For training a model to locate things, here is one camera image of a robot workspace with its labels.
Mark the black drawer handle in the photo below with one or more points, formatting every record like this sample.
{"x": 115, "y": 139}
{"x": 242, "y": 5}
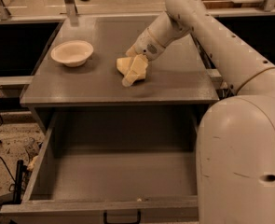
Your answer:
{"x": 122, "y": 218}

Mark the grey wooden cabinet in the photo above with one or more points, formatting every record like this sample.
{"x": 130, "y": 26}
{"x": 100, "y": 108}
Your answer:
{"x": 178, "y": 76}

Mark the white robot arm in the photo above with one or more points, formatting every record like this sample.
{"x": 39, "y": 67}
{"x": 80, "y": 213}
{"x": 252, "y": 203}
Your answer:
{"x": 235, "y": 149}

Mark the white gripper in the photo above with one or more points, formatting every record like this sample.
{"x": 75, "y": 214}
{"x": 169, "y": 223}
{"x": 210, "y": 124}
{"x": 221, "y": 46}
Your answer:
{"x": 144, "y": 46}

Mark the white paper bowl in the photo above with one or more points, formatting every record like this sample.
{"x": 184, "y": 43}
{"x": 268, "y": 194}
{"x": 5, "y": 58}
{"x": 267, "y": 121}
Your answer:
{"x": 72, "y": 53}

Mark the black stand on floor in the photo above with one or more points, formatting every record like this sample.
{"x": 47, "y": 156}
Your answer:
{"x": 17, "y": 186}

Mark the yellow sponge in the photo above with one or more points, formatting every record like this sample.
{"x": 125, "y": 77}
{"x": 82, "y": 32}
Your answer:
{"x": 124, "y": 64}

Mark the open grey top drawer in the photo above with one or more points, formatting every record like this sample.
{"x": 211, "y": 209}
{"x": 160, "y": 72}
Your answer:
{"x": 118, "y": 161}

